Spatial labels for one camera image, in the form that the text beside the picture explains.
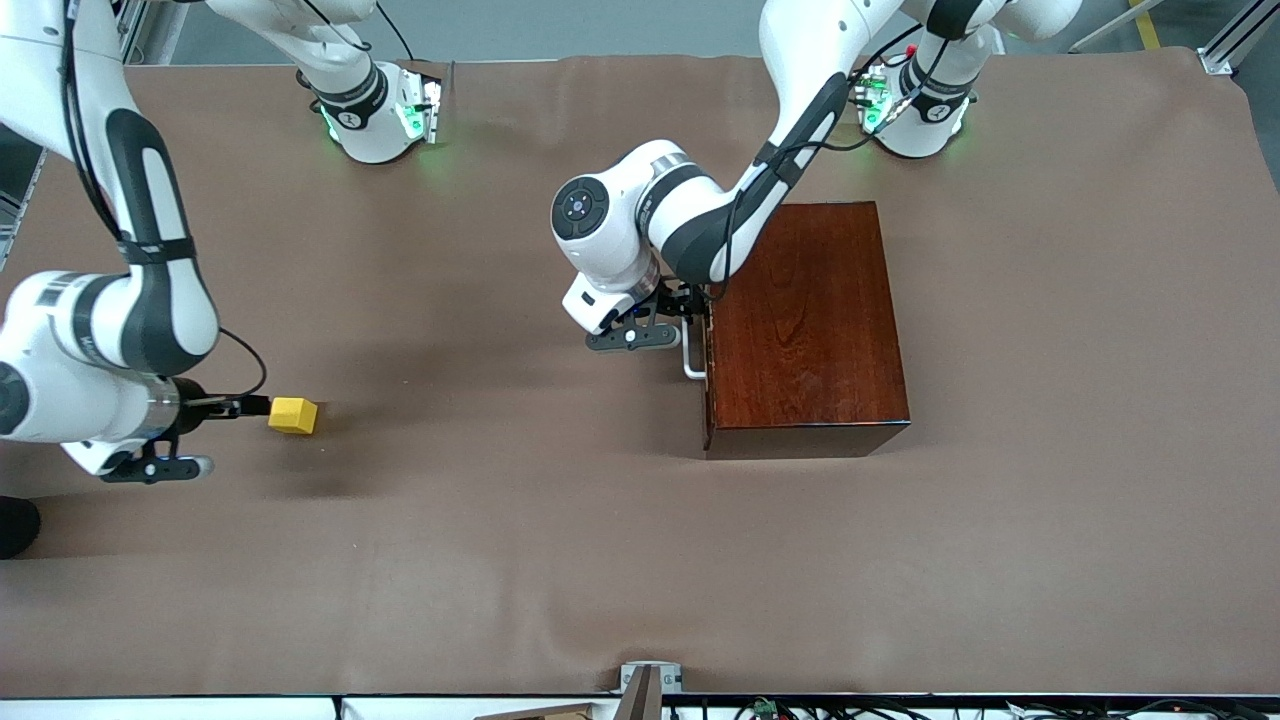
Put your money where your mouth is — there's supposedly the yellow wooden block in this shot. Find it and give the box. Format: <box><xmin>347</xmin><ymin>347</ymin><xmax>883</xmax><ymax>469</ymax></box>
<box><xmin>268</xmin><ymin>397</ymin><xmax>319</xmax><ymax>436</ymax></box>

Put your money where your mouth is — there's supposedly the wooden drawer with white handle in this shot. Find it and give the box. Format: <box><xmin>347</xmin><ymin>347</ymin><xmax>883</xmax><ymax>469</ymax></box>
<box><xmin>683</xmin><ymin>300</ymin><xmax>715</xmax><ymax>446</ymax></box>

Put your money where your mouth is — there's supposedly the dark brown wooden cabinet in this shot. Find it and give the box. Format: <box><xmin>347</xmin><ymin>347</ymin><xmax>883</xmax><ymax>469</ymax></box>
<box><xmin>703</xmin><ymin>202</ymin><xmax>912</xmax><ymax>461</ymax></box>

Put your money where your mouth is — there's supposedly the black round object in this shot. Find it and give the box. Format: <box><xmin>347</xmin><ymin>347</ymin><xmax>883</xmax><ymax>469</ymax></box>
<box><xmin>0</xmin><ymin>495</ymin><xmax>43</xmax><ymax>561</ymax></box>

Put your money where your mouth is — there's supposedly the brown table cloth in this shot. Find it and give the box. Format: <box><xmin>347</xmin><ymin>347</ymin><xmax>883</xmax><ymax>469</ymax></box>
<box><xmin>0</xmin><ymin>50</ymin><xmax>1280</xmax><ymax>698</ymax></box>

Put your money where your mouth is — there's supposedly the light wooden plank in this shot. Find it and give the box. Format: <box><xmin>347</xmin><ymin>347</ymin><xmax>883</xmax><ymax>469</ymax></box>
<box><xmin>475</xmin><ymin>702</ymin><xmax>601</xmax><ymax>720</ymax></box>

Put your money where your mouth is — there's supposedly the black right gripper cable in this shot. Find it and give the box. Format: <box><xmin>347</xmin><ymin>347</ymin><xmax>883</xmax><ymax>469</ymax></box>
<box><xmin>55</xmin><ymin>0</ymin><xmax>269</xmax><ymax>401</ymax></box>

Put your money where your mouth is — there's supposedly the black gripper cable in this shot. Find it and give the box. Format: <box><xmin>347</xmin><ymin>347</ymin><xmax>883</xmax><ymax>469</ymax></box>
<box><xmin>705</xmin><ymin>20</ymin><xmax>961</xmax><ymax>301</ymax></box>
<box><xmin>55</xmin><ymin>0</ymin><xmax>269</xmax><ymax>401</ymax></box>

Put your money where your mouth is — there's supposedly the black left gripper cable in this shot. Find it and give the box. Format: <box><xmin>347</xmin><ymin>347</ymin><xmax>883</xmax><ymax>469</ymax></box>
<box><xmin>705</xmin><ymin>20</ymin><xmax>961</xmax><ymax>301</ymax></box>

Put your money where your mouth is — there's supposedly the black right arm base cable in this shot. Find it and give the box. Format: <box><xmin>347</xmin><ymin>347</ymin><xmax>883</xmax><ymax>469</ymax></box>
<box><xmin>374</xmin><ymin>0</ymin><xmax>419</xmax><ymax>63</ymax></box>

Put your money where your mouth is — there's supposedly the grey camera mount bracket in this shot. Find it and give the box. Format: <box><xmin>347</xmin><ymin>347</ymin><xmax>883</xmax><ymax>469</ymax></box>
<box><xmin>619</xmin><ymin>661</ymin><xmax>684</xmax><ymax>720</ymax></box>

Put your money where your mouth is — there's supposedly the aluminium profile frame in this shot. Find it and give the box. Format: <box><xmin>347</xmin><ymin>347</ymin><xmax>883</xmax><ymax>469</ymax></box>
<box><xmin>112</xmin><ymin>0</ymin><xmax>153</xmax><ymax>66</ymax></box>
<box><xmin>1200</xmin><ymin>0</ymin><xmax>1280</xmax><ymax>76</ymax></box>

